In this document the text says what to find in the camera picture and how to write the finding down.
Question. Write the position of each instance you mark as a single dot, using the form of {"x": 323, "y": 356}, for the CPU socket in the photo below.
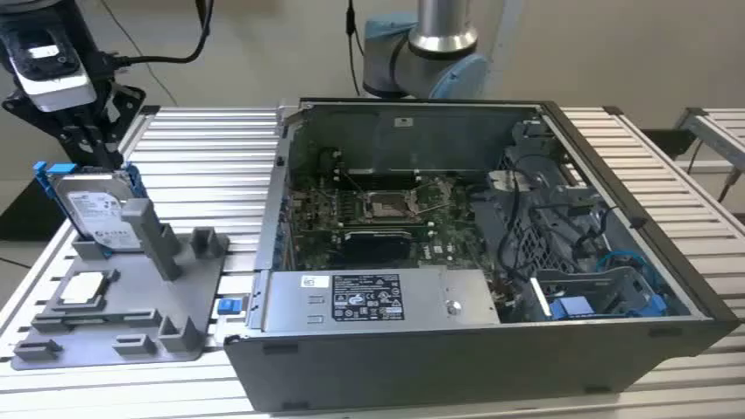
{"x": 387, "y": 207}

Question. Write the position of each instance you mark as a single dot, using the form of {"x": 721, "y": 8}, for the green motherboard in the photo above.
{"x": 453, "y": 244}

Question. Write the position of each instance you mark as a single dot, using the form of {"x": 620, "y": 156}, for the black block beside table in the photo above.
{"x": 669, "y": 144}

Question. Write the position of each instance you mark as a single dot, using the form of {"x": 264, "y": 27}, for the black RAM slots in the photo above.
{"x": 379, "y": 176}

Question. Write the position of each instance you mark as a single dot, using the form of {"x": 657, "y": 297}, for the black box on floor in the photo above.
{"x": 35, "y": 218}

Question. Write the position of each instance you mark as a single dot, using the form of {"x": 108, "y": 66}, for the metal slat side table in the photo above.
{"x": 721, "y": 124}

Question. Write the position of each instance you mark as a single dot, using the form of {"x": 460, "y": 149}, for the thin metal locking lever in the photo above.
{"x": 352, "y": 180}

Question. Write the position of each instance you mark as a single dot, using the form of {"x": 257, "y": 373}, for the blue disk bay latch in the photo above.
{"x": 573, "y": 306}

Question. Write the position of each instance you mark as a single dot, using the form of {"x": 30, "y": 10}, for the grey plastic parts rack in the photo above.
{"x": 175, "y": 288}

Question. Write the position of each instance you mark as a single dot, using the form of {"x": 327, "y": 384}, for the black hanging strip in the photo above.
{"x": 203, "y": 13}

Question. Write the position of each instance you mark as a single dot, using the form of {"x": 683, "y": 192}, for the grey metal disk bay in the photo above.
{"x": 611, "y": 279}

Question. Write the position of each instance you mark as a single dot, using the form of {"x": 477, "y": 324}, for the silver power supply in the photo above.
{"x": 419, "y": 301}

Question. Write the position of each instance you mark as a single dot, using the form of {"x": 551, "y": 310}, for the black open PC case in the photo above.
{"x": 436, "y": 371}

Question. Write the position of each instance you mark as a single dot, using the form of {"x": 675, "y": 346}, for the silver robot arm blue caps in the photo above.
{"x": 443, "y": 26}

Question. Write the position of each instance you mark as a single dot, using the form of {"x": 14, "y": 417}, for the silver CPU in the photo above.
{"x": 84, "y": 288}

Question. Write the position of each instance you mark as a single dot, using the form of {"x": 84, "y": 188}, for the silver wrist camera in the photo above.
{"x": 58, "y": 89}

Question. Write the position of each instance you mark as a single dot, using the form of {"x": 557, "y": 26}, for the small blue clamp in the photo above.
{"x": 228, "y": 306}

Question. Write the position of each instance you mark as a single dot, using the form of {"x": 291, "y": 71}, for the hard disk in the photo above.
{"x": 94, "y": 209}

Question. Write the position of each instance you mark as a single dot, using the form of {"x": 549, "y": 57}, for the grey perforated drive cage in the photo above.
{"x": 541, "y": 235}

